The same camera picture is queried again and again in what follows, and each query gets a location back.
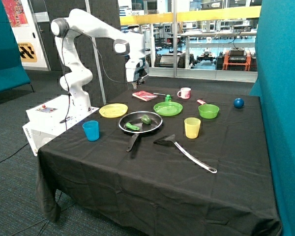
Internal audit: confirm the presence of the yellow plastic cup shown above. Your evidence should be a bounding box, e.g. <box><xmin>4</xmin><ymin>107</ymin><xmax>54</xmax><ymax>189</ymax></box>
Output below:
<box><xmin>184</xmin><ymin>118</ymin><xmax>201</xmax><ymax>139</ymax></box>

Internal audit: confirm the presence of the green toy bell pepper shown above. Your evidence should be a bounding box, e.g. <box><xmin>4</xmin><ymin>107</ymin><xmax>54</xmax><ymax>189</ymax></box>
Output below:
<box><xmin>141</xmin><ymin>115</ymin><xmax>151</xmax><ymax>125</ymax></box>

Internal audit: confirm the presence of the black tablecloth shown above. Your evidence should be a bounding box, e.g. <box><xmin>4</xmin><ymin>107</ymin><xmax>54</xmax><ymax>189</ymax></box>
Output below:
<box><xmin>36</xmin><ymin>91</ymin><xmax>283</xmax><ymax>236</ymax></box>

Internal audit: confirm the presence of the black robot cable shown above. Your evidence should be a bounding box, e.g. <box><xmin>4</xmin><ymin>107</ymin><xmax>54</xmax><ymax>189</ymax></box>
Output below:
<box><xmin>60</xmin><ymin>28</ymin><xmax>138</xmax><ymax>124</ymax></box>

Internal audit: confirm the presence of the yellow black warning sign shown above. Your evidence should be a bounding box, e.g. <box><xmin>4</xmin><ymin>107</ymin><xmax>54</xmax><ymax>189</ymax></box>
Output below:
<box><xmin>18</xmin><ymin>42</ymin><xmax>37</xmax><ymax>63</ymax></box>

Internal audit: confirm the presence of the yellow plastic plate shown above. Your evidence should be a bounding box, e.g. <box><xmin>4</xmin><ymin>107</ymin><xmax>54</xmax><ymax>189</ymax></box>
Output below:
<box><xmin>99</xmin><ymin>103</ymin><xmax>128</xmax><ymax>118</ymax></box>

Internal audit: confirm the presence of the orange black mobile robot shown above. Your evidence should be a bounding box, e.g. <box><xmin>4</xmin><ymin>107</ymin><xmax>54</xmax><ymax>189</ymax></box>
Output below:
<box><xmin>222</xmin><ymin>48</ymin><xmax>251</xmax><ymax>71</ymax></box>

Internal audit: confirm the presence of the white lab workbench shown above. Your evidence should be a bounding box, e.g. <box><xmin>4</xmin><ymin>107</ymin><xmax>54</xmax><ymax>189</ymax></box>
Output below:
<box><xmin>180</xmin><ymin>30</ymin><xmax>257</xmax><ymax>69</ymax></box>

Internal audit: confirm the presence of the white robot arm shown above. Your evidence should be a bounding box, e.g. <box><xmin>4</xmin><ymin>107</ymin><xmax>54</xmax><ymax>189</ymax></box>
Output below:
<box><xmin>51</xmin><ymin>9</ymin><xmax>149</xmax><ymax>114</ymax></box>

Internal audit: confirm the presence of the red wall poster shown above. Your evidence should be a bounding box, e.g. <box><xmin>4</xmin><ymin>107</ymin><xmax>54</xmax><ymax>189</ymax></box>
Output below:
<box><xmin>2</xmin><ymin>0</ymin><xmax>29</xmax><ymax>28</ymax></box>

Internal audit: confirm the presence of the green plastic plate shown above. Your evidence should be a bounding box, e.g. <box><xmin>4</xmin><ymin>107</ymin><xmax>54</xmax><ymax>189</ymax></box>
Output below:
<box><xmin>153</xmin><ymin>102</ymin><xmax>183</xmax><ymax>117</ymax></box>

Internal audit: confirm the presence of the blue plastic cup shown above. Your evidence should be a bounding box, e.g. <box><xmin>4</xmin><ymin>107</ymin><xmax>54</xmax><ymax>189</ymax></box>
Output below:
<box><xmin>83</xmin><ymin>120</ymin><xmax>99</xmax><ymax>142</ymax></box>

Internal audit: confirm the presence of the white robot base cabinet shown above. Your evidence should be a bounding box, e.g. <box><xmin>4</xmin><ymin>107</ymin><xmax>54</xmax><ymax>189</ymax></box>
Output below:
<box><xmin>23</xmin><ymin>95</ymin><xmax>98</xmax><ymax>156</ymax></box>

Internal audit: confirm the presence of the black slotted spatula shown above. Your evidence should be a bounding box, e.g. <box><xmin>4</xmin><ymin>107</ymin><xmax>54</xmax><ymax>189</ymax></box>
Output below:
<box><xmin>153</xmin><ymin>134</ymin><xmax>217</xmax><ymax>174</ymax></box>

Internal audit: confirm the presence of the small green toy block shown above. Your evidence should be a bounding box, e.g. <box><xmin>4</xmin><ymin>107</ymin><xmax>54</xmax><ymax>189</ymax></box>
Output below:
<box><xmin>165</xmin><ymin>94</ymin><xmax>172</xmax><ymax>102</ymax></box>

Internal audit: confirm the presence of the red book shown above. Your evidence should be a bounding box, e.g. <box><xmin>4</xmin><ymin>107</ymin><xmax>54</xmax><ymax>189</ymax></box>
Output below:
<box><xmin>132</xmin><ymin>91</ymin><xmax>158</xmax><ymax>101</ymax></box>

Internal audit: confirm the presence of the teal partition right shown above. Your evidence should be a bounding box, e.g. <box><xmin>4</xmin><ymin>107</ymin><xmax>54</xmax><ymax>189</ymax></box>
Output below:
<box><xmin>250</xmin><ymin>0</ymin><xmax>295</xmax><ymax>236</ymax></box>

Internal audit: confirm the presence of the black frying pan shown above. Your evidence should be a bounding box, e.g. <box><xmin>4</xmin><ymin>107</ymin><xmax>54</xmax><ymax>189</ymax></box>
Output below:
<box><xmin>118</xmin><ymin>111</ymin><xmax>163</xmax><ymax>152</ymax></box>

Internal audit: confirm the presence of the pink white mug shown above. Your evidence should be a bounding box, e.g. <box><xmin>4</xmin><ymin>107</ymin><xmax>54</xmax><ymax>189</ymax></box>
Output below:
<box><xmin>177</xmin><ymin>87</ymin><xmax>191</xmax><ymax>99</ymax></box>

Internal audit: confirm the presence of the green toy cucumber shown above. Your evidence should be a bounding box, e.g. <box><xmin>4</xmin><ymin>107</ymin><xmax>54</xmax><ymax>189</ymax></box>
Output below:
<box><xmin>125</xmin><ymin>122</ymin><xmax>140</xmax><ymax>131</ymax></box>

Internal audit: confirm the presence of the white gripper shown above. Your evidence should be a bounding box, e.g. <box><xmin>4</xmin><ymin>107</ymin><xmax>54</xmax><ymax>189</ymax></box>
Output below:
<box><xmin>125</xmin><ymin>59</ymin><xmax>149</xmax><ymax>89</ymax></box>

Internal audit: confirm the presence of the green plastic bowl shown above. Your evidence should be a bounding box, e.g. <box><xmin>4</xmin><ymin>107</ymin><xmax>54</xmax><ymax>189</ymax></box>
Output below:
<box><xmin>198</xmin><ymin>104</ymin><xmax>219</xmax><ymax>119</ymax></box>

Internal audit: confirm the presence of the blue ball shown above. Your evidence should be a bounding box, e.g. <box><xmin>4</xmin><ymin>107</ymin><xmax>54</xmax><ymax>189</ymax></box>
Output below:
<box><xmin>233</xmin><ymin>98</ymin><xmax>244</xmax><ymax>109</ymax></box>

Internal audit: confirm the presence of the pink red small tool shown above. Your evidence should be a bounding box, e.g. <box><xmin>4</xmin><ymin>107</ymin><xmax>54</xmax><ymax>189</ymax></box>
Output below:
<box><xmin>197</xmin><ymin>99</ymin><xmax>206</xmax><ymax>105</ymax></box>

